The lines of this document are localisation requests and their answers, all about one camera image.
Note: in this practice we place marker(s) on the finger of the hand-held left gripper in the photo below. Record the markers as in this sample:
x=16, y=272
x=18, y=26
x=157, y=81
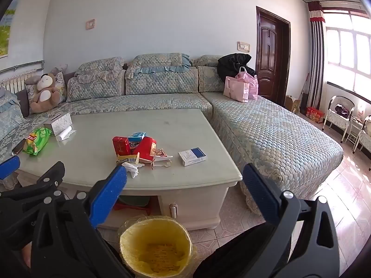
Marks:
x=8, y=167
x=43, y=181

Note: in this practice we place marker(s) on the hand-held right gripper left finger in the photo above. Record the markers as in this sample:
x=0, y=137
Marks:
x=108, y=192

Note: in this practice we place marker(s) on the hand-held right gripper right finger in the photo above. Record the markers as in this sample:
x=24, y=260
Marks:
x=259, y=191

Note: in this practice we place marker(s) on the white tissue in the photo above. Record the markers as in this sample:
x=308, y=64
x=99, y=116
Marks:
x=132, y=168

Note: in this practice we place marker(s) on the yellow candy wrapper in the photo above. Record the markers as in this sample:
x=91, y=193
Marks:
x=126, y=159

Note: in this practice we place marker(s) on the red tin box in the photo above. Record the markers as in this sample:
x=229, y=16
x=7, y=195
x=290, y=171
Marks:
x=121, y=146

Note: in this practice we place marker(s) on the red round packet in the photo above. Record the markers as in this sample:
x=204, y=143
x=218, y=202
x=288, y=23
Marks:
x=145, y=147

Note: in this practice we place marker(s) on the black and orange printed box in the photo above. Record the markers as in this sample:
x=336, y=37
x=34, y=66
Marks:
x=137, y=137

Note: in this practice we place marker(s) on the yellow round stool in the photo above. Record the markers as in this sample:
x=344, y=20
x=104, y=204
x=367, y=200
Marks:
x=156, y=252

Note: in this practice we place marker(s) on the white and blue cigarette box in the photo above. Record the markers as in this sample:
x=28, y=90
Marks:
x=189, y=157

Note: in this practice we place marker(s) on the red plastic stool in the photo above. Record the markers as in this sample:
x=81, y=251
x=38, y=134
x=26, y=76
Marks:
x=130, y=207

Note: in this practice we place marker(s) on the green plastic stool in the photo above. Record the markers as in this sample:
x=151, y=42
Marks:
x=136, y=199

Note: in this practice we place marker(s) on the green chip bag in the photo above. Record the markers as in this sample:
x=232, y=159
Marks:
x=39, y=139

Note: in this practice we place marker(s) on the white paper roll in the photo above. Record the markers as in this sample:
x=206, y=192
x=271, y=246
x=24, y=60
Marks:
x=65, y=133

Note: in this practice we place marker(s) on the cream coffee table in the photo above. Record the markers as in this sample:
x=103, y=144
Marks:
x=203, y=205

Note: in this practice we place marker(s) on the silver tissue box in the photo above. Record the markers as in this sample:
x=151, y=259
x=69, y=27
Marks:
x=58, y=123

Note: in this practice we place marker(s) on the blue quilted corner sofa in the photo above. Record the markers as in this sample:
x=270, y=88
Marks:
x=260, y=127

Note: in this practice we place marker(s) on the brown plush monkey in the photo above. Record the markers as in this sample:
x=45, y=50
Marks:
x=43, y=92

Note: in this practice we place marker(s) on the white radiator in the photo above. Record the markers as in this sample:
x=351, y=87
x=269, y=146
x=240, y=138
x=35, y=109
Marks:
x=16, y=82

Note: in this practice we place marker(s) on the brown cardboard box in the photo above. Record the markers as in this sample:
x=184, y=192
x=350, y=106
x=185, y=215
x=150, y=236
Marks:
x=292, y=103

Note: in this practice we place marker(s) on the red gift boxes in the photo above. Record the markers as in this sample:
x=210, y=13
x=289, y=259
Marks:
x=314, y=115

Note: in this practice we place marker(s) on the white metal chair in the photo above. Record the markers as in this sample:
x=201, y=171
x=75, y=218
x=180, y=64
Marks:
x=337, y=123
x=365, y=134

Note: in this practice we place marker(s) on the pink paper bag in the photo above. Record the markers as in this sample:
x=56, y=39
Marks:
x=236, y=89

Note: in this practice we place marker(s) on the pink plastic bag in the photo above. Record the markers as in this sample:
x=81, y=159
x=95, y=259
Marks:
x=252, y=85

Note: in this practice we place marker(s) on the blue quilted back cushion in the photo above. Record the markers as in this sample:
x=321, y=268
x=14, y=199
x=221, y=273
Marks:
x=100, y=81
x=208, y=76
x=162, y=76

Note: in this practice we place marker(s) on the dark clothes bundle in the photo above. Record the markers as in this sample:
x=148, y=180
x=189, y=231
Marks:
x=342, y=111

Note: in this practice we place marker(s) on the black jacket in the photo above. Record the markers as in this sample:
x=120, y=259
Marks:
x=232, y=63

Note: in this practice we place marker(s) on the striped red curtain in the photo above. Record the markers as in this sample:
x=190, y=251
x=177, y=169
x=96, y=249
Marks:
x=316, y=63

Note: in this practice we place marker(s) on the dark wooden door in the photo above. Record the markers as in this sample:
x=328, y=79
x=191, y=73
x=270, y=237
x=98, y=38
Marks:
x=269, y=52

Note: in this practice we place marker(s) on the large window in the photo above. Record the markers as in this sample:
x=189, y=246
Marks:
x=347, y=52

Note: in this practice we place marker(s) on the grey wall pipe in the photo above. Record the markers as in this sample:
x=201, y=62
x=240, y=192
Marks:
x=21, y=65

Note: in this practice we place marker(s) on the wall poster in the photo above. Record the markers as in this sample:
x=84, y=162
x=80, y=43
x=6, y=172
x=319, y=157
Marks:
x=7, y=31

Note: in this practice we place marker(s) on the wall switch plate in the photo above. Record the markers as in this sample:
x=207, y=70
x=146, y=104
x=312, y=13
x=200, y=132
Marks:
x=243, y=46

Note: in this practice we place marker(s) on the pink wall fixture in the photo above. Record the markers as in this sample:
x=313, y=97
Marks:
x=90, y=24

